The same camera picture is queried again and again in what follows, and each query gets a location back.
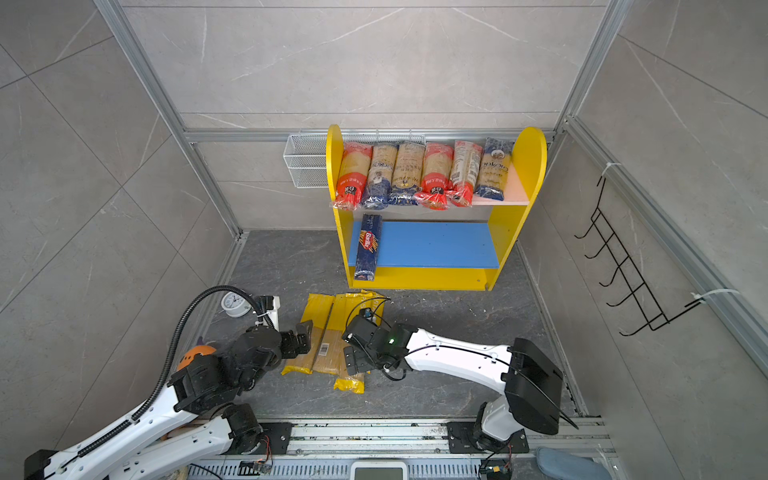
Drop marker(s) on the red clear spaghetti bag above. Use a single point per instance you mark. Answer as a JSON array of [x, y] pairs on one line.
[[355, 165]]

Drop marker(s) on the pink upper shelf board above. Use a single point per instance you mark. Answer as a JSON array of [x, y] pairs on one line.
[[514, 193]]

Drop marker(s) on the orange monster toy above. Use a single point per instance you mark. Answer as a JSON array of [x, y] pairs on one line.
[[190, 355]]

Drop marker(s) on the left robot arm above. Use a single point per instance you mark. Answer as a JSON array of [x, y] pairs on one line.
[[189, 416]]

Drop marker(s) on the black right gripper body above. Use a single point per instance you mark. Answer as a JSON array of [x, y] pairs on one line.
[[362, 362]]

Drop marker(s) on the black wall hook rack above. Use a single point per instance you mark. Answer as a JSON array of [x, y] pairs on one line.
[[627, 272]]

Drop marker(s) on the white wire basket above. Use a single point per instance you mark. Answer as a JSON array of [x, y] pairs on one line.
[[305, 152]]

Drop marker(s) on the dark blue spaghetti No5 bag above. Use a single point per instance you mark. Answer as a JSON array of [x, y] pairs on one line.
[[368, 247]]

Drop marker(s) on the blue Ankara spaghetti bag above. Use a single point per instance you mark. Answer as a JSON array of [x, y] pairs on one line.
[[494, 169]]

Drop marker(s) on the blue Ankara bag label down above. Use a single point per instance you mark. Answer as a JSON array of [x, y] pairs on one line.
[[378, 186]]

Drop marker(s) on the yellow shelf unit frame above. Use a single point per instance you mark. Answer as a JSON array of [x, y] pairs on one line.
[[529, 158]]

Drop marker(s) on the round white gauge clock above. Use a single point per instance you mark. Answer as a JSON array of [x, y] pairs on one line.
[[234, 305]]

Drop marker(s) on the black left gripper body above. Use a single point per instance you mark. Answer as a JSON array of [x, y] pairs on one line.
[[288, 347]]

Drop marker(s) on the blue grey cloth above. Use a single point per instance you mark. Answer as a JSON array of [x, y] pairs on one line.
[[561, 465]]

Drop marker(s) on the blue-end Chinese spaghetti bag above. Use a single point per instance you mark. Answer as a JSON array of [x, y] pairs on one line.
[[407, 174]]

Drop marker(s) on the red white-label spaghetti bag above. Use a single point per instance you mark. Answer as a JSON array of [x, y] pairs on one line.
[[464, 172]]

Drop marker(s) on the white digital display device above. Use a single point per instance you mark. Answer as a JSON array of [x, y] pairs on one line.
[[379, 469]]

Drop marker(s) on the yellow Pastatime spaghetti bag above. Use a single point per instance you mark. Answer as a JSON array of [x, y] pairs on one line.
[[355, 383]]

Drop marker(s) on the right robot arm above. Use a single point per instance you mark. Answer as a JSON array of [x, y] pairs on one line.
[[529, 384]]

